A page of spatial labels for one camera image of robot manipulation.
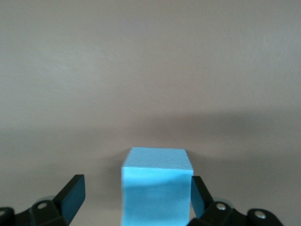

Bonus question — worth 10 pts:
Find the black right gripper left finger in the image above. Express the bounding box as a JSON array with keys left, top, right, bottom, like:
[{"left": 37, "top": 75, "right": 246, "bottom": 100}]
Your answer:
[{"left": 0, "top": 174, "right": 86, "bottom": 226}]

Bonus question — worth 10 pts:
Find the light blue foam block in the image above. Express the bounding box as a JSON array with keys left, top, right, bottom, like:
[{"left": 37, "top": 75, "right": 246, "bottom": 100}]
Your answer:
[{"left": 120, "top": 147, "right": 194, "bottom": 226}]

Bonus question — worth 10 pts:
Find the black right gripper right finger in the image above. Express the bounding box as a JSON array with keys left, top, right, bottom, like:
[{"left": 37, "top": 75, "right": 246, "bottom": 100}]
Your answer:
[{"left": 188, "top": 176, "right": 282, "bottom": 226}]

